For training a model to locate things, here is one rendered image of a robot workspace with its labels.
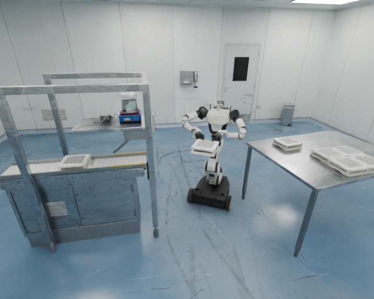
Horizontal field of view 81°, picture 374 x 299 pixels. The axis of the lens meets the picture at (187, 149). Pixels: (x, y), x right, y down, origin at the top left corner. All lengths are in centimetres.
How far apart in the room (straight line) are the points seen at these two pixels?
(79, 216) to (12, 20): 480
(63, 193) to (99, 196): 34
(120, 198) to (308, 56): 617
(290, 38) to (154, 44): 351
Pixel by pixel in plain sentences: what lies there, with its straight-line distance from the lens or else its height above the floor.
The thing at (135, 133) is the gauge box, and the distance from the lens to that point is 230.
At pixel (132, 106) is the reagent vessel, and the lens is 211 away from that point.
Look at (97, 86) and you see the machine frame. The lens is 194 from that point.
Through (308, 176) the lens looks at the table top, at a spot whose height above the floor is 89.
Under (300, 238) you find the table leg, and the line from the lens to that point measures 261.
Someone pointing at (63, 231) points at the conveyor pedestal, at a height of 18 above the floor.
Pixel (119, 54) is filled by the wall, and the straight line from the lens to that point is 584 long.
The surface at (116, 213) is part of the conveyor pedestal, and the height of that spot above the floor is 32.
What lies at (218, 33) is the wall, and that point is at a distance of 606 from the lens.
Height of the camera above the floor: 198
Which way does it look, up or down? 25 degrees down
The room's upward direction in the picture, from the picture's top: straight up
